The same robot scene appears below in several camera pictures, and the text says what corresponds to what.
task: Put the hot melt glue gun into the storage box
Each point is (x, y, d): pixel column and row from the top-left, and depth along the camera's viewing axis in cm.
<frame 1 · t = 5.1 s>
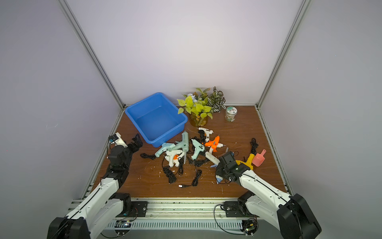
left hand: (134, 136, 82), fingers open
right hand: (218, 167, 85), fingers open
blue plastic storage box: (157, 117, 119), on the table
green leafy potted plant: (196, 105, 90), point 24 cm above the table
striped dark leaf plant: (216, 100, 94), point 23 cm above the table
small clear glass jar: (231, 112, 108), point 8 cm above the table
pink plastic scoop: (259, 159, 92), on the table
yellow glue gun: (248, 162, 89), point 2 cm above the table
orange glue gun: (213, 144, 94), point 5 cm above the table
long mint glue gun: (184, 145, 94), point 5 cm above the table
mint glue gun left: (165, 146, 95), point 4 cm above the table
mint glue gun middle: (199, 148, 93), point 4 cm above the table
white orange glue gun: (173, 156, 91), point 4 cm above the table

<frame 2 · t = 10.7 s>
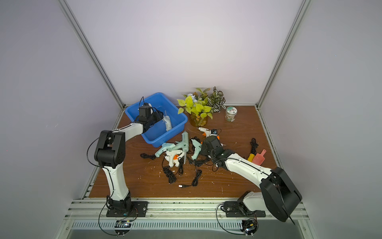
left hand: (161, 112, 102), fingers open
right hand: (205, 142, 86), fingers open
white light-blue glue gun: (166, 119, 107), point 6 cm above the table
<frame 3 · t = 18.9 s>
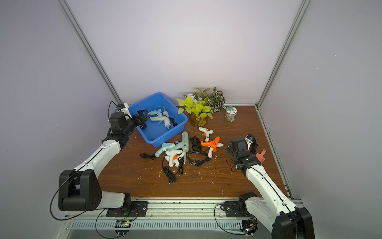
left hand: (143, 111, 84), fingers open
right hand: (238, 144, 83), fingers open
mint glue gun middle: (157, 112, 115), point 3 cm above the table
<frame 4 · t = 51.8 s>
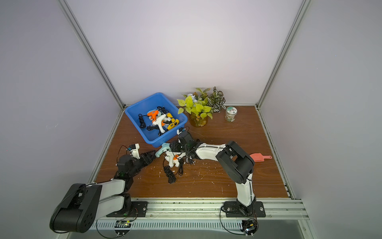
left hand: (155, 152, 87), fingers open
right hand: (171, 142, 90), fingers open
orange glue gun: (152, 115, 112), point 4 cm above the table
